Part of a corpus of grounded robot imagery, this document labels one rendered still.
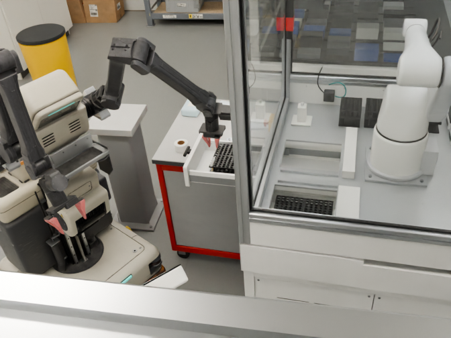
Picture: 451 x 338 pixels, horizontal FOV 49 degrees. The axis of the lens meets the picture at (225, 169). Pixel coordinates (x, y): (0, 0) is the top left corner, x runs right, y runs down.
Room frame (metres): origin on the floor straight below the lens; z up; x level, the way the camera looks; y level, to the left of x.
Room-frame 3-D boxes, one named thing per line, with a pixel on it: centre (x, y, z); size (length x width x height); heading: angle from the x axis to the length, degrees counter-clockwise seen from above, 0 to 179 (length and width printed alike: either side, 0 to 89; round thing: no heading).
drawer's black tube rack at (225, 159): (1.76, -0.06, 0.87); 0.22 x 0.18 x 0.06; 73
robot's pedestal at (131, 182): (2.44, 0.60, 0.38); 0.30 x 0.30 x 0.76; 77
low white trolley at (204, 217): (2.21, 0.00, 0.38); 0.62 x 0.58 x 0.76; 163
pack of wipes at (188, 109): (2.43, 0.15, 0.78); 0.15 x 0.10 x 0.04; 162
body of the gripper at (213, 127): (1.75, 0.04, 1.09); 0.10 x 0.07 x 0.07; 72
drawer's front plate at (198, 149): (1.82, 0.13, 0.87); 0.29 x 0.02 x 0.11; 163
